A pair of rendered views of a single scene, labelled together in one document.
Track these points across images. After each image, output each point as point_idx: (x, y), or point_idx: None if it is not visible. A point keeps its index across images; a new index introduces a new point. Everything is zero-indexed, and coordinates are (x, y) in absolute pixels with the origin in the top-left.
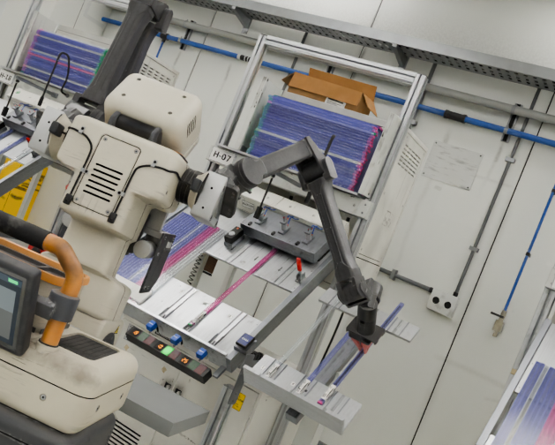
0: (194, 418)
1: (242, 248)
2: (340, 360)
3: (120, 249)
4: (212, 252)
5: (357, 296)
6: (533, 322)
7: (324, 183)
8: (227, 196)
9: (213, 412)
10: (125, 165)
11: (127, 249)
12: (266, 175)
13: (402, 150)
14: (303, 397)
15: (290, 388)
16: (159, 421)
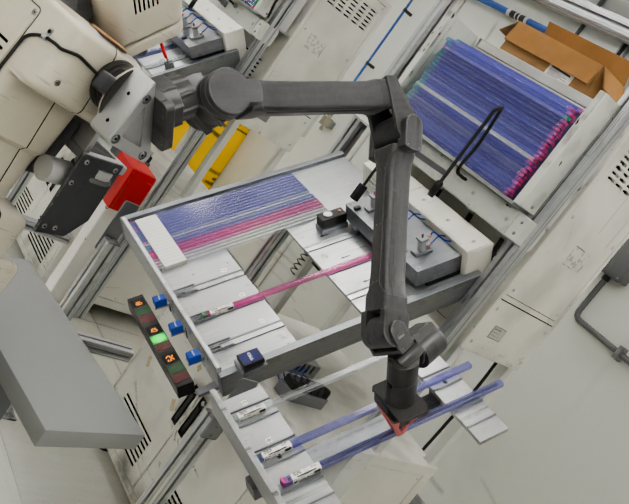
0: (103, 436)
1: (335, 238)
2: (367, 433)
3: (5, 157)
4: (294, 233)
5: (382, 340)
6: None
7: (394, 153)
8: (156, 114)
9: (183, 441)
10: (15, 29)
11: (28, 162)
12: (270, 108)
13: (621, 159)
14: (257, 464)
15: (261, 445)
16: (33, 420)
